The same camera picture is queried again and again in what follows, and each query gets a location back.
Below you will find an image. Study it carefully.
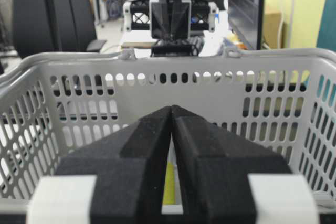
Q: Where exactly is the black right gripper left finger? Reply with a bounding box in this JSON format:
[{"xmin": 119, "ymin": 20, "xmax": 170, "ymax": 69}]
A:
[{"xmin": 26, "ymin": 106, "xmax": 172, "ymax": 223}]

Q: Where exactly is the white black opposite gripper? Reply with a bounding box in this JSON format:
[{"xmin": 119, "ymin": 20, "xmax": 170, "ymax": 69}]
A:
[{"xmin": 123, "ymin": 0, "xmax": 217, "ymax": 38}]

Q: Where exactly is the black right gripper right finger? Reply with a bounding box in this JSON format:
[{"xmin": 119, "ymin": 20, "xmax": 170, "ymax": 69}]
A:
[{"xmin": 170, "ymin": 104, "xmax": 320, "ymax": 224}]

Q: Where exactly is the yellow cloth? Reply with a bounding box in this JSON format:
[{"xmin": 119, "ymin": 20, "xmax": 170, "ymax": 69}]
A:
[{"xmin": 163, "ymin": 162, "xmax": 175, "ymax": 206}]

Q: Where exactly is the grey plastic shopping basket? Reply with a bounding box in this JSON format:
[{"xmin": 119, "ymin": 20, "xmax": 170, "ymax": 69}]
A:
[{"xmin": 1, "ymin": 48, "xmax": 335, "ymax": 200}]

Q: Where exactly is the black computer monitor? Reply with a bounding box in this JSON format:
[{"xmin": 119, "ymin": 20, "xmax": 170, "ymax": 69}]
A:
[{"xmin": 228, "ymin": 0, "xmax": 265, "ymax": 50}]

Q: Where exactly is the cardboard box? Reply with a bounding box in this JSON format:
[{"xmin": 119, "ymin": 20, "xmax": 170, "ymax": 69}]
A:
[{"xmin": 262, "ymin": 9, "xmax": 282, "ymax": 49}]

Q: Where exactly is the black office chair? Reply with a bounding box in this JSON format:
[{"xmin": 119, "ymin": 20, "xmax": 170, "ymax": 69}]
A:
[{"xmin": 12, "ymin": 0, "xmax": 106, "ymax": 59}]

